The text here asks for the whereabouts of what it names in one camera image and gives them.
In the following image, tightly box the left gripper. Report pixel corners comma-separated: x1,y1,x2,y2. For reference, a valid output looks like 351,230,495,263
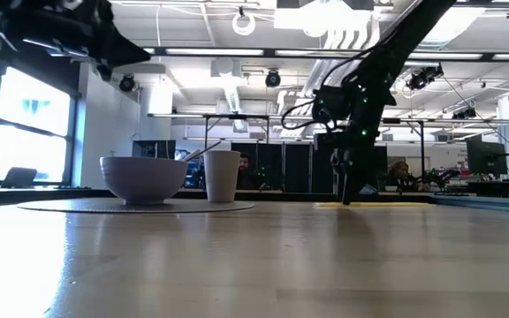
19,0,152,83

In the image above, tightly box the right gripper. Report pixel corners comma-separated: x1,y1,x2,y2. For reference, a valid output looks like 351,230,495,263
330,87,391,207

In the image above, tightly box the yellow chopstick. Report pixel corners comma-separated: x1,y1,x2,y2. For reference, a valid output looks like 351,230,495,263
312,201,433,209

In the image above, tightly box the white handled fork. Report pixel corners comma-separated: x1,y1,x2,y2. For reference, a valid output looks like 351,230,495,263
182,140,224,163

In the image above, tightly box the white ribbed cup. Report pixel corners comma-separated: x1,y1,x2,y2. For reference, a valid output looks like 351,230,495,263
202,149,241,203

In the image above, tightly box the black ceiling spot lamp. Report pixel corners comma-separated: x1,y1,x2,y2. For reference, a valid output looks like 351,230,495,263
118,73,137,93
264,69,282,88

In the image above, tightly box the black partition panel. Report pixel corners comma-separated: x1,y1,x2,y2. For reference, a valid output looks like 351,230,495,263
231,140,317,193

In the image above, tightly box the person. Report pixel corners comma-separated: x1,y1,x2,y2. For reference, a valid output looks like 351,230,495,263
235,152,260,191
384,160,432,193

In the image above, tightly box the large window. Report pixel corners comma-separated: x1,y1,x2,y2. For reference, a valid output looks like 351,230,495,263
0,65,79,186

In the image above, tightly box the dark computer monitor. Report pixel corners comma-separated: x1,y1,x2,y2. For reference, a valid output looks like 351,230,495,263
132,140,177,160

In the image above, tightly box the pale purple bowl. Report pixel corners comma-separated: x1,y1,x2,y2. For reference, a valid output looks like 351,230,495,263
99,155,189,206

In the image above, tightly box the black monitor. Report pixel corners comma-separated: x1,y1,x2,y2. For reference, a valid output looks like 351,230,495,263
465,139,509,178

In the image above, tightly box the round grey placemat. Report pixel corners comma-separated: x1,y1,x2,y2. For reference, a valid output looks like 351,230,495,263
16,197,256,215

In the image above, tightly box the dark laptop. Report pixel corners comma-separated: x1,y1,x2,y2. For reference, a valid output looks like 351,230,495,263
0,166,38,190

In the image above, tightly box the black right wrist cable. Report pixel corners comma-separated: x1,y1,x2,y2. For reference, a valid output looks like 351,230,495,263
279,43,397,132

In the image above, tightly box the black background rig frame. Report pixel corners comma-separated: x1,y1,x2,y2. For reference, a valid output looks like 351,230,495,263
147,112,273,154

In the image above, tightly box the black ceiling camera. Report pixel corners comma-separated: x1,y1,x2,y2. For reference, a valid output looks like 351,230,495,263
406,64,444,92

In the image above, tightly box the white hanging ring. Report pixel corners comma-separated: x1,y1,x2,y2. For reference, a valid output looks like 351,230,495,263
232,11,256,37

